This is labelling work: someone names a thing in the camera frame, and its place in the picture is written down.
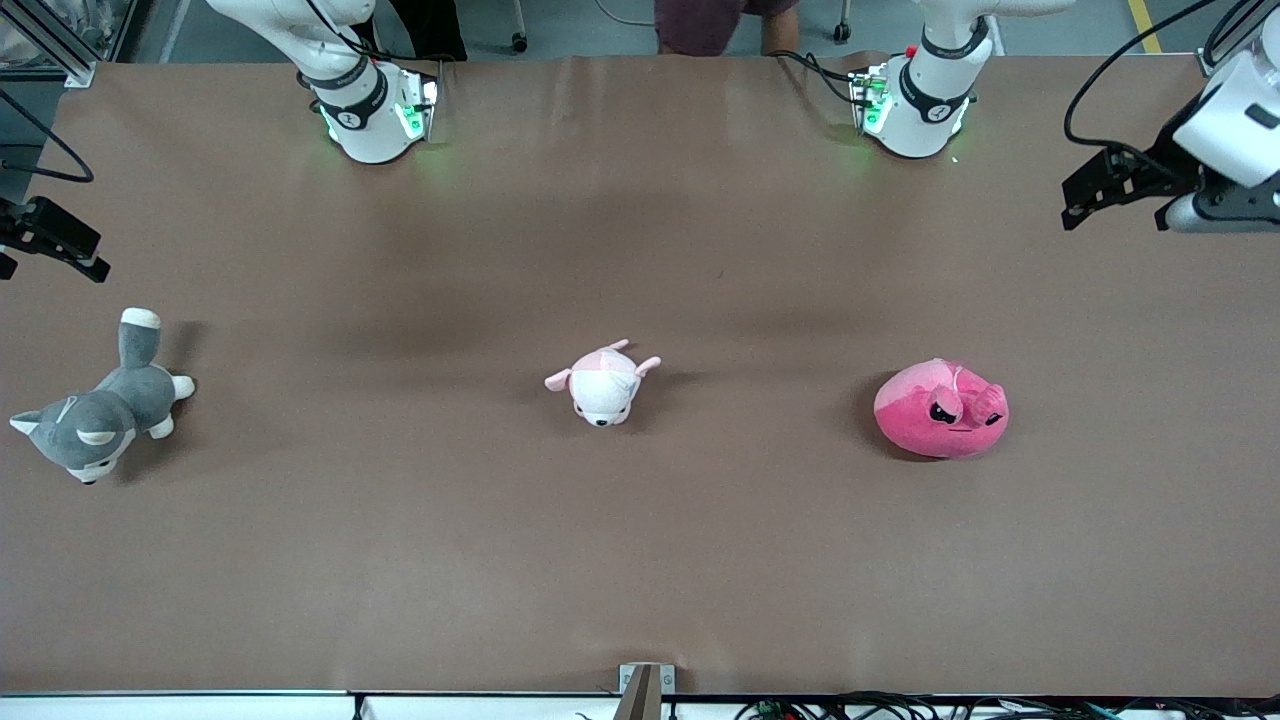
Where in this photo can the round pink plush toy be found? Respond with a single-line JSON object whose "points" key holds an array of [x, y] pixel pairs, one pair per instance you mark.
{"points": [[935, 425]]}

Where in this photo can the white and pink plush puppy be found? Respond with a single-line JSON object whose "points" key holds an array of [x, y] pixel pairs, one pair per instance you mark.
{"points": [[605, 390]]}

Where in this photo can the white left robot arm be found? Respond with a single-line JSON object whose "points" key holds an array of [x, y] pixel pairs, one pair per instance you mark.
{"points": [[925, 110]]}

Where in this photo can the aluminium frame profile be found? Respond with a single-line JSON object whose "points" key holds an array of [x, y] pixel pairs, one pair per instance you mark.
{"points": [[70, 45]]}

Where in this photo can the person in maroon clothes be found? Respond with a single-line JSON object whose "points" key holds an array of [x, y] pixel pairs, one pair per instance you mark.
{"points": [[715, 25]]}

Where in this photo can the aluminium camera mount post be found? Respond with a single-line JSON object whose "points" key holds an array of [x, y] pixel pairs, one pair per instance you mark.
{"points": [[642, 695]]}

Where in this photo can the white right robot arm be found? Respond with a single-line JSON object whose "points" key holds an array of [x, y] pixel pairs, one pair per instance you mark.
{"points": [[365, 130]]}

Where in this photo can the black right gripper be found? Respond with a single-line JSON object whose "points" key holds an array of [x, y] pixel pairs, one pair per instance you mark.
{"points": [[14, 229]]}

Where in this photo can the grey and white plush husky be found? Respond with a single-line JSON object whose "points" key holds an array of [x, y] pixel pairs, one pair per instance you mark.
{"points": [[95, 425]]}

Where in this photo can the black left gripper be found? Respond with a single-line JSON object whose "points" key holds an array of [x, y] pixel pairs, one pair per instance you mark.
{"points": [[1160, 163]]}

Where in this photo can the person in black clothes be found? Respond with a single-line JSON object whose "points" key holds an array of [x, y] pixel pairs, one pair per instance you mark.
{"points": [[430, 28]]}

